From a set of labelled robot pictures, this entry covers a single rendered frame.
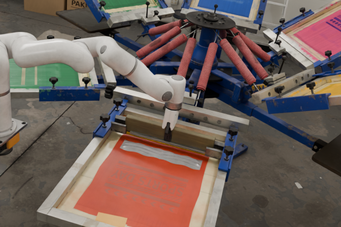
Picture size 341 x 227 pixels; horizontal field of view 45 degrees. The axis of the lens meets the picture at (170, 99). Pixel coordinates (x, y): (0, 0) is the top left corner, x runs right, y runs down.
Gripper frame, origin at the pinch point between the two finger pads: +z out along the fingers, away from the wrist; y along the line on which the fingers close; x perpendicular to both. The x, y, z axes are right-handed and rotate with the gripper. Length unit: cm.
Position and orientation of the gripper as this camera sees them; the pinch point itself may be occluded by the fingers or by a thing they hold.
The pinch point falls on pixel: (168, 135)
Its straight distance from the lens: 184.7
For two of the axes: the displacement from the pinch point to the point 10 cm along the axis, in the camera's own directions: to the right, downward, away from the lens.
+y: -2.5, 4.5, -8.6
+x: 9.6, 2.3, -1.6
